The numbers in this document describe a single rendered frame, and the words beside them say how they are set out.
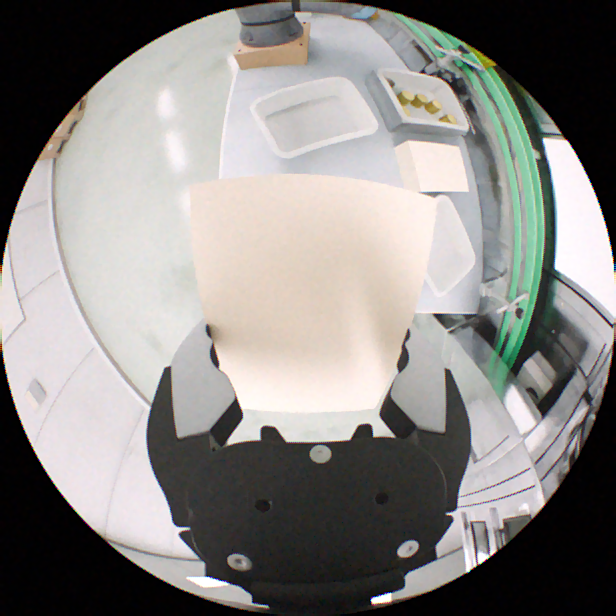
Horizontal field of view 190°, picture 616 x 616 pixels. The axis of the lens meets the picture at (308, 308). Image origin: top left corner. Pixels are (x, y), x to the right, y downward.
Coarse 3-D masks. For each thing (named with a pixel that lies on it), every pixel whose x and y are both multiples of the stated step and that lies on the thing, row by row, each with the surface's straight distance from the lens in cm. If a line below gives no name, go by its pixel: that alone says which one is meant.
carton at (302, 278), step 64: (192, 192) 10; (256, 192) 9; (320, 192) 9; (384, 192) 10; (256, 256) 9; (320, 256) 9; (384, 256) 10; (256, 320) 11; (320, 320) 10; (384, 320) 11; (256, 384) 14; (320, 384) 14; (384, 384) 16
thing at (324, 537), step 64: (256, 448) 6; (320, 448) 6; (384, 448) 6; (192, 512) 6; (256, 512) 6; (320, 512) 6; (384, 512) 6; (256, 576) 6; (320, 576) 6; (384, 576) 6
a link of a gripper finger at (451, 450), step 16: (448, 384) 10; (448, 400) 9; (448, 416) 9; (464, 416) 9; (416, 432) 8; (448, 432) 8; (464, 432) 9; (432, 448) 8; (448, 448) 8; (464, 448) 8; (448, 464) 8; (464, 464) 8; (448, 480) 8; (448, 496) 8; (448, 512) 8
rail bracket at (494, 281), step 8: (488, 272) 74; (496, 272) 71; (488, 280) 65; (496, 280) 67; (480, 288) 63; (488, 288) 62; (496, 288) 68; (488, 296) 63; (496, 296) 61; (520, 296) 64; (528, 296) 67; (504, 304) 59; (512, 304) 58; (496, 312) 55; (520, 312) 56
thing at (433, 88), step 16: (384, 80) 53; (400, 80) 62; (416, 80) 64; (432, 80) 65; (432, 96) 70; (448, 96) 67; (400, 112) 49; (416, 112) 61; (448, 112) 67; (464, 128) 61
